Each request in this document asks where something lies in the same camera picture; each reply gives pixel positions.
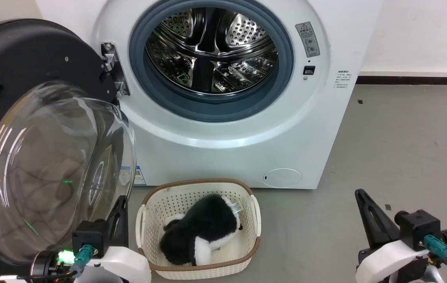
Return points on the black wall baseboard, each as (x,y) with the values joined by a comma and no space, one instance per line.
(416,80)

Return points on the cream laundry basket brown rim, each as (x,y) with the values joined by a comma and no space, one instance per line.
(176,200)

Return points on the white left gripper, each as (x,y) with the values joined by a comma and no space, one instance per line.
(129,264)

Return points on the round white filter cover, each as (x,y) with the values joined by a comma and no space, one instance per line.
(282,178)

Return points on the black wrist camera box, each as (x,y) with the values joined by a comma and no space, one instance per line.
(418,228)
(89,234)

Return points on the grey warning sticker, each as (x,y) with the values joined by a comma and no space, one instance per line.
(307,39)

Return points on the white front-load washing machine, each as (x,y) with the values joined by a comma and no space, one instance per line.
(215,157)

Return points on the black and white plush toy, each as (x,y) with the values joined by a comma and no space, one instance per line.
(204,232)

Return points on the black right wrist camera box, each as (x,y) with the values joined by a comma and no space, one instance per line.
(418,228)

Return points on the metal door hinge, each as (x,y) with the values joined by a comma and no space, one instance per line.
(109,59)

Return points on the white plush toy tag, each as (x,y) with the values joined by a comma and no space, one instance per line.
(236,207)

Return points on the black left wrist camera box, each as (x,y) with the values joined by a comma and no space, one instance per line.
(89,234)

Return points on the stainless steel washer drum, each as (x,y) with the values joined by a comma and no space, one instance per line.
(207,51)

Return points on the black washer door with glass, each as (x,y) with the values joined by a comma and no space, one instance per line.
(19,51)

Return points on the blue and white sticker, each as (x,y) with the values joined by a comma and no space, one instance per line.
(140,177)

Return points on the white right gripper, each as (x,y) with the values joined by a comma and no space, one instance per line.
(385,261)

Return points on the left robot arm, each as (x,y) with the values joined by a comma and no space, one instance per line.
(44,265)

